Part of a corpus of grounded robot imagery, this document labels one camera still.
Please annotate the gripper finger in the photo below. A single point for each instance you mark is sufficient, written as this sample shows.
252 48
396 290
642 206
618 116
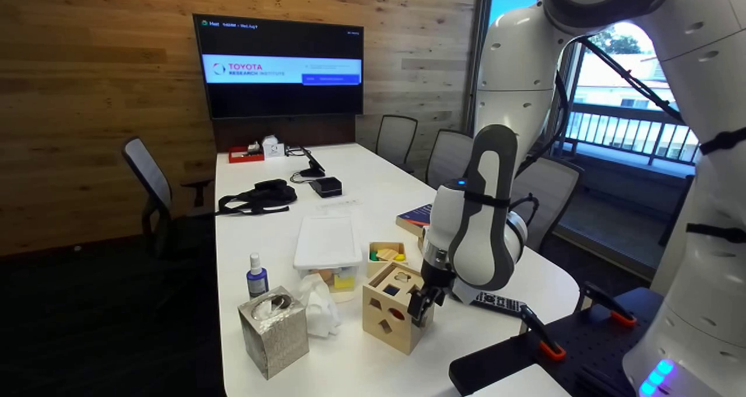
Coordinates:
417 308
438 297

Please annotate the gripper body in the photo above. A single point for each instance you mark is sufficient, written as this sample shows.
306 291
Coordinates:
437 276

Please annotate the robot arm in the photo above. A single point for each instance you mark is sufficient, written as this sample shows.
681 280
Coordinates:
688 304

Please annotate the wooden shape sorter cube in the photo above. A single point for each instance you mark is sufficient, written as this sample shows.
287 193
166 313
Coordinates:
387 321

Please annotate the heap of coloured wooden blocks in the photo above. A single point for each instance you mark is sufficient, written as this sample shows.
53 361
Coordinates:
387 253

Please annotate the small wooden box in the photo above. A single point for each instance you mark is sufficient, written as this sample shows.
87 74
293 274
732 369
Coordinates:
376 266

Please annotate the black remote control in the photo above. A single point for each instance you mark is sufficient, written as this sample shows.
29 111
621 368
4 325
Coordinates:
500 303

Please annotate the blue and red book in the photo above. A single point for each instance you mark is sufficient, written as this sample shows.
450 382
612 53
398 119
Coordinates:
415 217

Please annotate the clear plastic storage container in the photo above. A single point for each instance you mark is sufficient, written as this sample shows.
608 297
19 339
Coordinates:
335 277

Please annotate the crumpled white tissue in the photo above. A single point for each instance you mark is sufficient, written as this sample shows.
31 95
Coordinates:
322 312

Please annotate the black clamp with orange tips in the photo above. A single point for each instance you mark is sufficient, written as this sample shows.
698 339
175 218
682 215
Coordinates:
609 305
542 333

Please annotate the white container lid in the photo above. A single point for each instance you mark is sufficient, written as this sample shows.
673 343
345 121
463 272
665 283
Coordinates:
327 242

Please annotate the office chair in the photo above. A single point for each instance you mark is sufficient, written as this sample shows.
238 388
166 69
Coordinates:
551 193
449 158
152 181
396 137

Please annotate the small black box device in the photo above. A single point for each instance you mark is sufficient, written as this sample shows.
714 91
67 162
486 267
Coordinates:
326 186

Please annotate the silver tissue box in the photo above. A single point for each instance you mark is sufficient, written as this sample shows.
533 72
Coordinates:
274 338

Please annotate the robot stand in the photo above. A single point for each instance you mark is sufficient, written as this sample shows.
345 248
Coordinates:
583 350

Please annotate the blue spray bottle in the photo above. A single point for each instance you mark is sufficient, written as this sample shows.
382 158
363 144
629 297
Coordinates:
257 280

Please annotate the tablet on stand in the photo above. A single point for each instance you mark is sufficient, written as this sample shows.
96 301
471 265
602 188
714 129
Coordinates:
313 165

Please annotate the small white box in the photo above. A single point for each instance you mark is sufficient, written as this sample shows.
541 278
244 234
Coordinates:
273 148

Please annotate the dark wooden cabinet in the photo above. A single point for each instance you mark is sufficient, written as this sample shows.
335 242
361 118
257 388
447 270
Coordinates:
280 132

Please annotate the red tray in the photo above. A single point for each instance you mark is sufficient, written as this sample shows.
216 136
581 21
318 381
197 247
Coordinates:
245 155

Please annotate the balcony railing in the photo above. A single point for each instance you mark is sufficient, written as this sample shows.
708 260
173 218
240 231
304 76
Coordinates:
629 132

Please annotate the window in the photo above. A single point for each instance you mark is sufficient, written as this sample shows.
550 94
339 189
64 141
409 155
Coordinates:
606 82

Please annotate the wall television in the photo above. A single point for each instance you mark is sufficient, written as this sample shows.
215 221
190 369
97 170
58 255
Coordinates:
280 65

